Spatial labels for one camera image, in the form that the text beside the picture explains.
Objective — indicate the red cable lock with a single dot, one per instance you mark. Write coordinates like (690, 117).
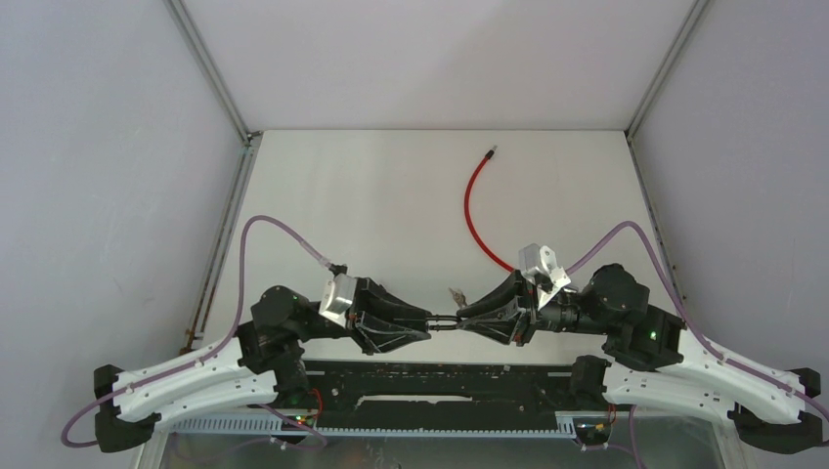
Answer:
(470, 211)

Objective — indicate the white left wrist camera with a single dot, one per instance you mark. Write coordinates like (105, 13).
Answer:
(338, 297)

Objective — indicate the aluminium frame rail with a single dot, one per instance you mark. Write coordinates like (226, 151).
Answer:
(193, 162)
(694, 151)

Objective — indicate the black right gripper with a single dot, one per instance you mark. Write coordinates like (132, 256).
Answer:
(501, 327)

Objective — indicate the black padlock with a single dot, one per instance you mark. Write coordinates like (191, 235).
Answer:
(442, 322)

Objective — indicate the aluminium frame rail left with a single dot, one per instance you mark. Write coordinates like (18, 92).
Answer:
(193, 162)

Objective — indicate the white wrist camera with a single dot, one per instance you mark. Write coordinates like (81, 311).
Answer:
(338, 297)
(538, 265)

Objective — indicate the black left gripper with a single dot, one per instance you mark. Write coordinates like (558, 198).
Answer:
(372, 298)

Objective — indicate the aluminium frame rail right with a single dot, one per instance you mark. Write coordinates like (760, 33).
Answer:
(694, 151)

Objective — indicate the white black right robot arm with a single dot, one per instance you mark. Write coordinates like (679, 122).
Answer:
(651, 357)

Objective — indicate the key bunch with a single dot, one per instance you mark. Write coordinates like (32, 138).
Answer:
(458, 297)

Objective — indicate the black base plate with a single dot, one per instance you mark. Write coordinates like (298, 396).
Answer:
(396, 397)

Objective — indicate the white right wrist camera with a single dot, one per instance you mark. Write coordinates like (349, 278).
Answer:
(538, 265)

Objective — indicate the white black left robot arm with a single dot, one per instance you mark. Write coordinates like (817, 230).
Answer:
(260, 363)

